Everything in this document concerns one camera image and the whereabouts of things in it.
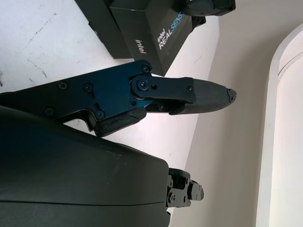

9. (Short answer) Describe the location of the black RealSense box lid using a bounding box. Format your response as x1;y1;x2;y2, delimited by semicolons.
109;0;194;77

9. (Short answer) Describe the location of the white rounded panel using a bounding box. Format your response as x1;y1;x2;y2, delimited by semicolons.
260;22;303;227

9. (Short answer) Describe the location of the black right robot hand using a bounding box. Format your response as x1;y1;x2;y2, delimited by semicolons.
0;60;237;227

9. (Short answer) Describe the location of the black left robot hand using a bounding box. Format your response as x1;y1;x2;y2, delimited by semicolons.
184;0;237;27

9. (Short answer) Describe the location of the black camera box base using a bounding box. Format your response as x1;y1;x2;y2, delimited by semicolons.
75;0;133;60

